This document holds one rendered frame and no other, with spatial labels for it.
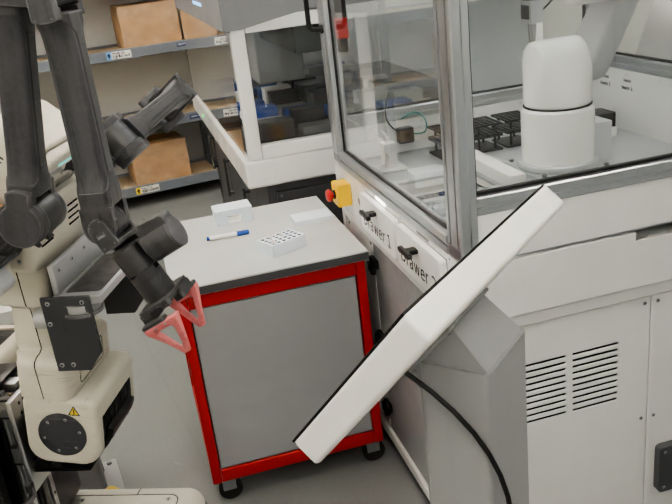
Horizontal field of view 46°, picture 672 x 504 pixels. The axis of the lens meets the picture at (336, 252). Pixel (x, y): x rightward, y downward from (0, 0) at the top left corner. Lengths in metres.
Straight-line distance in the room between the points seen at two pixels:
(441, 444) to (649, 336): 0.91
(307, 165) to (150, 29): 2.96
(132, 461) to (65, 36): 1.93
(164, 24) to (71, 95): 4.44
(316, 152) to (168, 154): 3.00
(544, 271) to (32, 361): 1.09
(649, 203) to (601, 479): 0.73
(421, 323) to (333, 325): 1.47
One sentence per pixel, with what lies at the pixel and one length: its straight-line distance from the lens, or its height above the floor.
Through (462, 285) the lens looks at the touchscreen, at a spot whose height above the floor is 1.18.
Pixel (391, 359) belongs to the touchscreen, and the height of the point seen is 1.13.
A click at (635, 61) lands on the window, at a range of 1.82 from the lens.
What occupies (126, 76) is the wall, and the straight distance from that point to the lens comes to 6.17.
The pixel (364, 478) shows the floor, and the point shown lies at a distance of 2.67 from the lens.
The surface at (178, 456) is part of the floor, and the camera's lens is 2.94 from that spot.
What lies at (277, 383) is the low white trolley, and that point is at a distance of 2.46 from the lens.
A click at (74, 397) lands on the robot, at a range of 1.75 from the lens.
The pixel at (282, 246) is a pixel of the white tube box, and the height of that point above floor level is 0.79.
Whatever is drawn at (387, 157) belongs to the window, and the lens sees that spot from 2.13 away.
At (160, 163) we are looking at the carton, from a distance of 5.86.
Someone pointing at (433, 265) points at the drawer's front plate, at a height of 0.91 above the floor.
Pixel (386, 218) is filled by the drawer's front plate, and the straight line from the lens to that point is 2.11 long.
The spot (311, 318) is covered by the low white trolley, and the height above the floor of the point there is 0.58.
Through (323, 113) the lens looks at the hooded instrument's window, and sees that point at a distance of 2.96.
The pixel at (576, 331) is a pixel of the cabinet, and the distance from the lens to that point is 1.94.
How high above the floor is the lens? 1.62
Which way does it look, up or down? 21 degrees down
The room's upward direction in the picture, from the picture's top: 7 degrees counter-clockwise
